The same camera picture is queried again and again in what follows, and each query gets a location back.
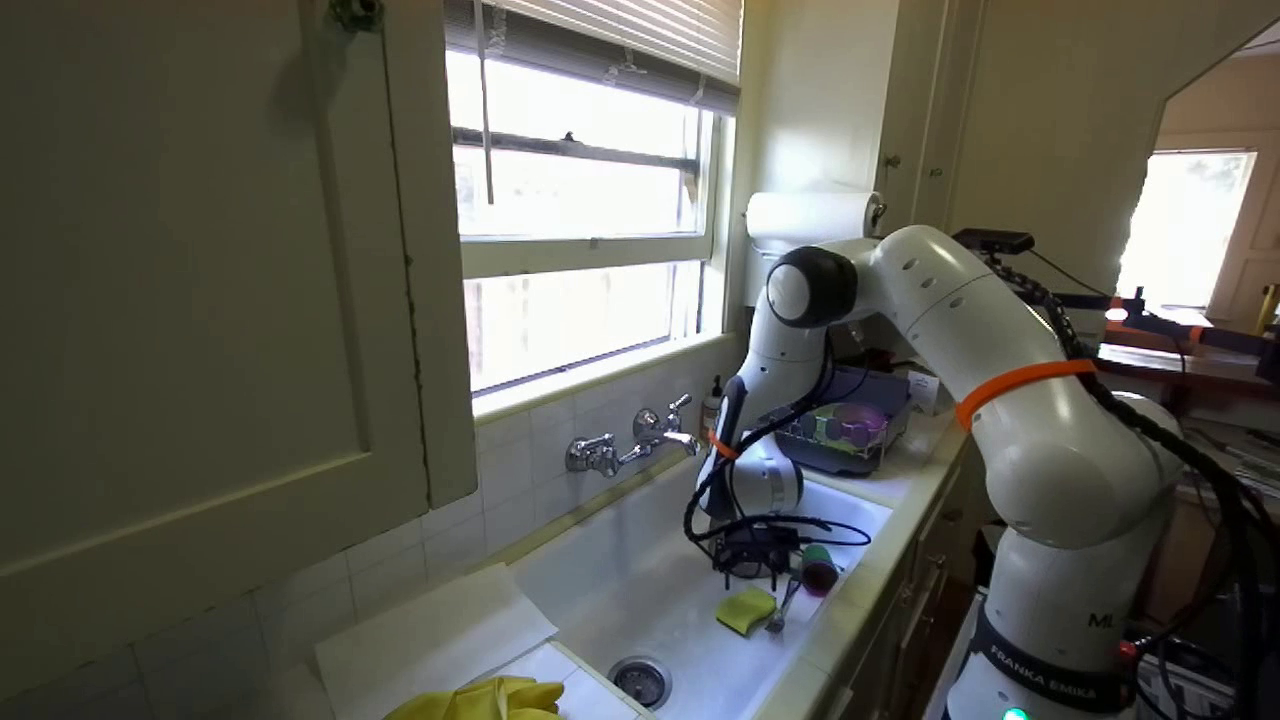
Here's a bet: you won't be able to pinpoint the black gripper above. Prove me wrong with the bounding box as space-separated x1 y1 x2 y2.
711 517 817 599

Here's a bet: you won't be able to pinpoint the yellow sponge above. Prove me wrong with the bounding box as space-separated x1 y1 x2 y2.
711 585 780 638

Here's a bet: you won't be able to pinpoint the teal and purple cup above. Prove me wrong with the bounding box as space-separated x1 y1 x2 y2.
791 544 845 599

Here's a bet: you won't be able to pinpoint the white sink basin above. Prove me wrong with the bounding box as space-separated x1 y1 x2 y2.
512 452 895 720

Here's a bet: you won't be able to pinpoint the metal sink drain strainer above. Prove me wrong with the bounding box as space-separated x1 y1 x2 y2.
607 652 676 711

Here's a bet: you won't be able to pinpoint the yellow rubber gloves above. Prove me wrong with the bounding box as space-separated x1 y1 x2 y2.
384 672 571 720

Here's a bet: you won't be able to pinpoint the white paper sheet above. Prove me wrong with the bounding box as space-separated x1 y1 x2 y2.
314 554 559 720

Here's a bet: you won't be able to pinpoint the white paper towel roll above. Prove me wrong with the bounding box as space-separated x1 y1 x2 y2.
740 185 894 246

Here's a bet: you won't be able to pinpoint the white window blind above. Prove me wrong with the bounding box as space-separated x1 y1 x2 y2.
478 0 748 87

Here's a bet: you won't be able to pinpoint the cream cabinet door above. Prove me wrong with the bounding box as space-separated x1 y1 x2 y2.
0 0 481 698

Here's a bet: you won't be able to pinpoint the dark cabinet knob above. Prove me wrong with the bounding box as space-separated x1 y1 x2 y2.
328 0 389 36

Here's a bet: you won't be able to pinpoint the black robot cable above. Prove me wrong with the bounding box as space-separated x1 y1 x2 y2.
681 377 881 550

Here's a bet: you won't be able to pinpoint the wire dish rack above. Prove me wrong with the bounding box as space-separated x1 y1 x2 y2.
776 355 930 479

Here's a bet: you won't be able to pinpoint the chrome wall faucet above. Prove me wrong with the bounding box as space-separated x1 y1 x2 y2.
566 391 706 479

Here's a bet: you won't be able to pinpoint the window with white frame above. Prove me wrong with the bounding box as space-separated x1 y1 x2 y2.
444 0 743 402

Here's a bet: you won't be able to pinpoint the white wall cabinet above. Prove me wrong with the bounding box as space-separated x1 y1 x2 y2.
737 0 967 231

